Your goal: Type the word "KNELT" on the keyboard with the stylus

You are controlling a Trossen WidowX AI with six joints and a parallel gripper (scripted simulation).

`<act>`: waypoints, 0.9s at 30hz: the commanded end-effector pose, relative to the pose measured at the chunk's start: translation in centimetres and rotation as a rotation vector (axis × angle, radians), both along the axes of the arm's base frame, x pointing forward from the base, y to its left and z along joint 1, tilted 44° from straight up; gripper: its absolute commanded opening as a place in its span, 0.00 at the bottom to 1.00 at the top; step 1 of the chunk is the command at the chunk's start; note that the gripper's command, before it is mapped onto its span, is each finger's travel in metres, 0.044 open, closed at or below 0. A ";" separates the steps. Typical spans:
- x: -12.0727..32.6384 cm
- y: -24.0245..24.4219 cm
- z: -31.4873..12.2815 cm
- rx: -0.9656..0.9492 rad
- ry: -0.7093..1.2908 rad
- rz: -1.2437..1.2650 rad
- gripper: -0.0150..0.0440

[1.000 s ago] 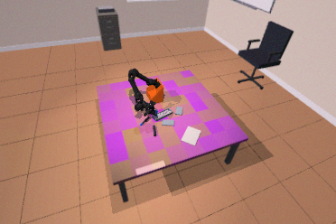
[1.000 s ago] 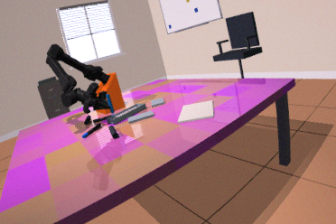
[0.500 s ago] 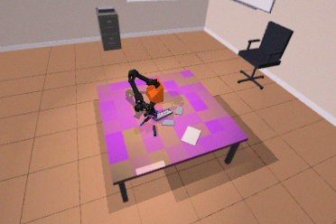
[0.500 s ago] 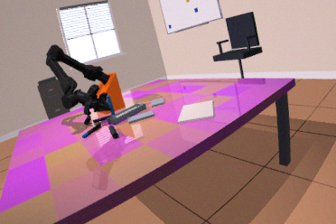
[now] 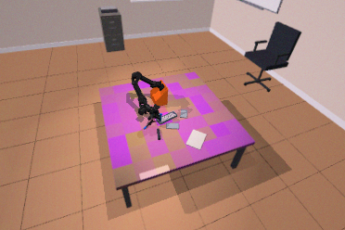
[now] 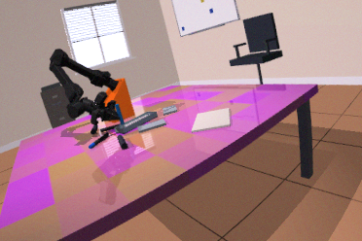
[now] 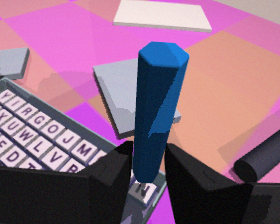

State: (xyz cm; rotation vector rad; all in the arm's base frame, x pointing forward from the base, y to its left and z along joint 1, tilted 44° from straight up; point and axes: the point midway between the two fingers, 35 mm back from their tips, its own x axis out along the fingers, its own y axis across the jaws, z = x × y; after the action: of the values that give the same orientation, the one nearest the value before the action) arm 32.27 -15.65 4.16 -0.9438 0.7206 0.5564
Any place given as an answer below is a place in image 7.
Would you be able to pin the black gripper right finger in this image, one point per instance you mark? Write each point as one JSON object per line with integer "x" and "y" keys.
{"x": 200, "y": 195}

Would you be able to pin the grey flat rectangular slab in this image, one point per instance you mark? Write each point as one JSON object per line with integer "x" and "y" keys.
{"x": 13, "y": 63}
{"x": 118, "y": 84}

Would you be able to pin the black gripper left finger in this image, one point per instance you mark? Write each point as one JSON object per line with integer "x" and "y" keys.
{"x": 93, "y": 195}

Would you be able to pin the white flat rectangular slab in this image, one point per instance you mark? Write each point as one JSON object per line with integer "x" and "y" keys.
{"x": 165, "y": 15}

